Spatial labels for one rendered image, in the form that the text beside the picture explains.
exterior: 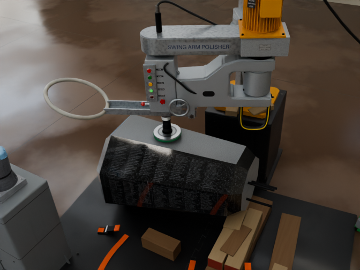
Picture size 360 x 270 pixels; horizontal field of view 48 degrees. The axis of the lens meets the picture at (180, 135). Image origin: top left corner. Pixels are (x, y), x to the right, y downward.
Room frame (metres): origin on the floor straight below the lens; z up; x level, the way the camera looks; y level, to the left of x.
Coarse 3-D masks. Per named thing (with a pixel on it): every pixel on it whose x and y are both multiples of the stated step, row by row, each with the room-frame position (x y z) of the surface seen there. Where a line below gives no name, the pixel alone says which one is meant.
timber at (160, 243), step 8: (152, 232) 2.16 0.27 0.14; (160, 232) 2.15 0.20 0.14; (144, 240) 2.10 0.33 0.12; (152, 240) 2.08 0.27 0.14; (160, 240) 2.08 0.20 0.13; (168, 240) 2.07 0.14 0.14; (176, 240) 2.07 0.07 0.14; (152, 248) 2.06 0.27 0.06; (160, 248) 2.02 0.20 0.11; (168, 248) 1.99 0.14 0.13; (176, 248) 2.00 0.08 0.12; (168, 256) 1.98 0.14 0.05; (176, 256) 1.99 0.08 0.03
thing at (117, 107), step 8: (112, 104) 2.64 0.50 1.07; (120, 104) 2.63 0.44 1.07; (128, 104) 2.62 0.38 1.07; (136, 104) 2.62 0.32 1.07; (112, 112) 2.53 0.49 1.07; (120, 112) 2.52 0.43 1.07; (128, 112) 2.51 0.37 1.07; (136, 112) 2.51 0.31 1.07; (144, 112) 2.50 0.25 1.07; (152, 112) 2.49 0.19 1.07; (160, 112) 2.49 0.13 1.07; (168, 112) 2.48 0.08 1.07; (176, 112) 2.47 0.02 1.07; (184, 112) 2.47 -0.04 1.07
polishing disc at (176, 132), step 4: (172, 124) 2.63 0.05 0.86; (156, 128) 2.59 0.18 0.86; (160, 128) 2.59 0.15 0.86; (172, 128) 2.58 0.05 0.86; (176, 128) 2.57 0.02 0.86; (156, 132) 2.53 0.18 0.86; (160, 132) 2.53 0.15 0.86; (172, 132) 2.52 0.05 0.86; (176, 132) 2.52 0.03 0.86; (180, 132) 2.51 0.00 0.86; (156, 136) 2.48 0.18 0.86; (160, 136) 2.48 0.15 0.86; (164, 136) 2.48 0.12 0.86; (168, 136) 2.47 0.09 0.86; (172, 136) 2.47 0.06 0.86; (176, 136) 2.47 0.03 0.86
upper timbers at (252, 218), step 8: (248, 216) 2.19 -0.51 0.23; (256, 216) 2.18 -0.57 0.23; (248, 224) 2.11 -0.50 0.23; (256, 224) 2.10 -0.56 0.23; (224, 232) 2.04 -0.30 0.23; (256, 232) 2.09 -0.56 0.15; (224, 240) 1.97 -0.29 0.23; (248, 240) 1.96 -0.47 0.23; (216, 248) 1.90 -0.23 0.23; (240, 248) 1.89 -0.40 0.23; (248, 248) 1.89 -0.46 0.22; (208, 256) 1.83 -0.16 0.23; (216, 256) 1.83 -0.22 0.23; (224, 256) 1.82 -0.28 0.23; (240, 256) 1.82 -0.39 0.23; (208, 264) 1.82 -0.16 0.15; (216, 264) 1.79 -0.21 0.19; (224, 264) 1.76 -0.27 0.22; (232, 264) 1.75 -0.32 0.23; (240, 264) 1.75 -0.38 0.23
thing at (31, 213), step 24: (24, 192) 1.96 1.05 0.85; (48, 192) 2.05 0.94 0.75; (0, 216) 1.75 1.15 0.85; (24, 216) 1.86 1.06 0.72; (48, 216) 2.00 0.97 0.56; (0, 240) 1.81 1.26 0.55; (24, 240) 1.81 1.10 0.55; (48, 240) 1.95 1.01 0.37; (0, 264) 1.92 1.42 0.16; (24, 264) 1.75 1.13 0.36; (48, 264) 1.89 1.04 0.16
